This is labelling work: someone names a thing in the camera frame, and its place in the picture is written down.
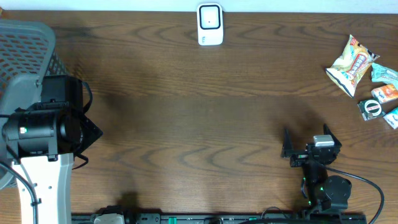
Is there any grey plastic mesh basket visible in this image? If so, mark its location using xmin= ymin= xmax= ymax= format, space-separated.
xmin=1 ymin=19 xmax=80 ymax=188

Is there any teal tissue pack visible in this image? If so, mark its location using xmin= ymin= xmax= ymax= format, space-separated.
xmin=383 ymin=108 xmax=398 ymax=129

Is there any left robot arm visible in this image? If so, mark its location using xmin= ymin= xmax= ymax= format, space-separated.
xmin=1 ymin=75 xmax=103 ymax=224

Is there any black cable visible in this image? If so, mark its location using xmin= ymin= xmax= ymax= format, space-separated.
xmin=0 ymin=160 xmax=40 ymax=224
xmin=323 ymin=164 xmax=386 ymax=224

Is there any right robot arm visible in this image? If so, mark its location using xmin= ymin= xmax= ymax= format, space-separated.
xmin=280 ymin=125 xmax=352 ymax=220

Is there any orange tissue pack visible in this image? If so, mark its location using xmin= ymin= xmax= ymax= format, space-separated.
xmin=371 ymin=84 xmax=398 ymax=104

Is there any right black cable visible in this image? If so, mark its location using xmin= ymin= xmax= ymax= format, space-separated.
xmin=323 ymin=164 xmax=386 ymax=224

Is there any white barcode scanner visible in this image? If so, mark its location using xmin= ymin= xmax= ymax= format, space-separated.
xmin=197 ymin=2 xmax=224 ymax=46

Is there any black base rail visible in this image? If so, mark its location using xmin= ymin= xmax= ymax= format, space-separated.
xmin=72 ymin=212 xmax=366 ymax=224

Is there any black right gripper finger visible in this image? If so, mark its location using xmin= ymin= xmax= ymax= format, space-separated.
xmin=323 ymin=124 xmax=342 ymax=147
xmin=280 ymin=128 xmax=295 ymax=158

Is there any dark green round-label box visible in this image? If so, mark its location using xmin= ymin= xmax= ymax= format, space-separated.
xmin=358 ymin=98 xmax=386 ymax=121

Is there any left black cable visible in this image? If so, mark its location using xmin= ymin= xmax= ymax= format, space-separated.
xmin=0 ymin=160 xmax=40 ymax=224

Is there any white teal package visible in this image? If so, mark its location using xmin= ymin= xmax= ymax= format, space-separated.
xmin=325 ymin=35 xmax=380 ymax=98

